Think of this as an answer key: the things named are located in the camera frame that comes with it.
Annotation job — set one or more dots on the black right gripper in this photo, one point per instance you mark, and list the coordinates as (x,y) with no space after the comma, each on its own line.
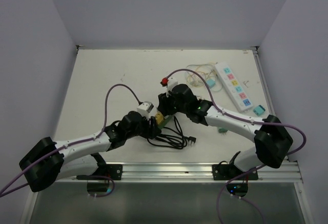
(164,106)

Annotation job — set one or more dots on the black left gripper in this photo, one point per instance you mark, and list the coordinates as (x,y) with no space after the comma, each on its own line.
(151,128)

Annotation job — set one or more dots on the green power strip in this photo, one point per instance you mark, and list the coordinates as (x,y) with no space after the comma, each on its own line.
(164,122)

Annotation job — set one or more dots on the small yellow plug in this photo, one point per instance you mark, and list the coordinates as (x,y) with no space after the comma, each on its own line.
(159,118)

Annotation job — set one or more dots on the light blue charger plug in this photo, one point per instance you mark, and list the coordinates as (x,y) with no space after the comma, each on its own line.
(211,83)

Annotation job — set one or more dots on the green cube plug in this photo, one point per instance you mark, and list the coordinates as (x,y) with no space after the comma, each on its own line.
(222,130)

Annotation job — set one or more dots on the white multi-socket power strip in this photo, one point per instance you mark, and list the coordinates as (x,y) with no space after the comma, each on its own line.
(233,87)

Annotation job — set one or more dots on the teal cube plug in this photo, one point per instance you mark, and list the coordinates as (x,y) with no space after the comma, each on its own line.
(259,110)

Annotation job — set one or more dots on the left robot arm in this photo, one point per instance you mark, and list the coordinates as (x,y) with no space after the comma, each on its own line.
(44,163)

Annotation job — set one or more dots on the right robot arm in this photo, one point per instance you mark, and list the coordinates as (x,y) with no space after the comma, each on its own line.
(271,140)

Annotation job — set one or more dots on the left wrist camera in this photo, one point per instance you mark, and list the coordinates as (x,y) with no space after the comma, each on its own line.
(147,110)

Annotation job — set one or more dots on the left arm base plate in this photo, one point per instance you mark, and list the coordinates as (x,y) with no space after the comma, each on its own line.
(113,171)

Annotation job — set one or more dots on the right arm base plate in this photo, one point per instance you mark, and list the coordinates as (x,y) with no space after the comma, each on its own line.
(224,171)

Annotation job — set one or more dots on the aluminium mounting rail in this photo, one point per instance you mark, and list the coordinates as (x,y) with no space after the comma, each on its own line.
(165,171)

